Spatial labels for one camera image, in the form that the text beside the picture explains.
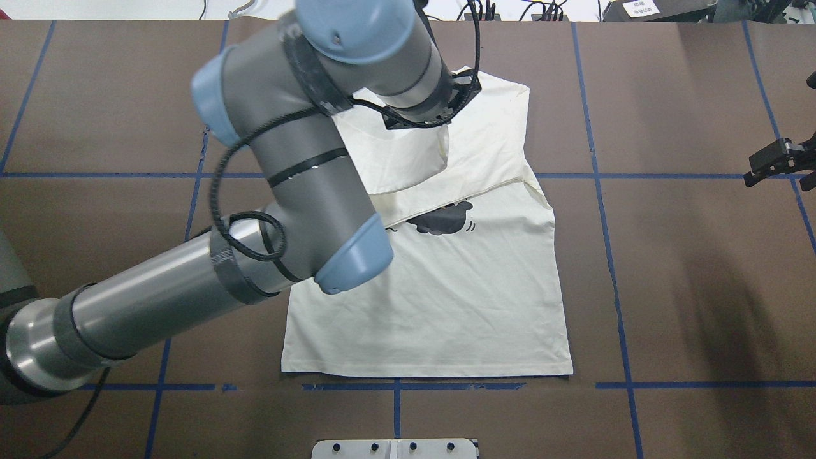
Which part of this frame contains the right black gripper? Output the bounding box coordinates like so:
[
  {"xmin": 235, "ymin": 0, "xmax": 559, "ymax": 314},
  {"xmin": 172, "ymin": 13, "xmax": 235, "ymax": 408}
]
[{"xmin": 743, "ymin": 133, "xmax": 815, "ymax": 192}]

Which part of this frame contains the cream long-sleeve shirt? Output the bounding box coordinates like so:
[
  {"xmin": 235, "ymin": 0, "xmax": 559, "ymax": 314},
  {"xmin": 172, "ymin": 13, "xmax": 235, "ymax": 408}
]
[{"xmin": 282, "ymin": 72, "xmax": 574, "ymax": 378}]

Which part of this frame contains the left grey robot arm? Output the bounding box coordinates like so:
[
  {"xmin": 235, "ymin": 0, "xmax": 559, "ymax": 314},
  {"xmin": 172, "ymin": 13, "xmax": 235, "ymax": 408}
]
[{"xmin": 2, "ymin": 1, "xmax": 457, "ymax": 405}]

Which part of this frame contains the black box with label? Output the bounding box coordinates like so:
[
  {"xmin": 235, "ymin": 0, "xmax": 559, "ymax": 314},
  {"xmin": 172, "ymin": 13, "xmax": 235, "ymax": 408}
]
[{"xmin": 602, "ymin": 1, "xmax": 710, "ymax": 23}]

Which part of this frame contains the black connector block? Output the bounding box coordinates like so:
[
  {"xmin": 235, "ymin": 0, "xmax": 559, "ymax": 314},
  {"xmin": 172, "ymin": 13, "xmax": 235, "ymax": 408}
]
[
  {"xmin": 518, "ymin": 1, "xmax": 569, "ymax": 22},
  {"xmin": 455, "ymin": 1, "xmax": 500, "ymax": 22}
]

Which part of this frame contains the white mounting column with base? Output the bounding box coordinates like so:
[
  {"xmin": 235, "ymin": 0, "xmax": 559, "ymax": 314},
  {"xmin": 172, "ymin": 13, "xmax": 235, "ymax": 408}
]
[{"xmin": 311, "ymin": 438, "xmax": 481, "ymax": 458}]

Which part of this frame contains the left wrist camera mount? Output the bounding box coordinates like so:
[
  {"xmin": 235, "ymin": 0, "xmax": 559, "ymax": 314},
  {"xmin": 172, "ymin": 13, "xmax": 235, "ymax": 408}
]
[{"xmin": 351, "ymin": 67, "xmax": 481, "ymax": 130}]

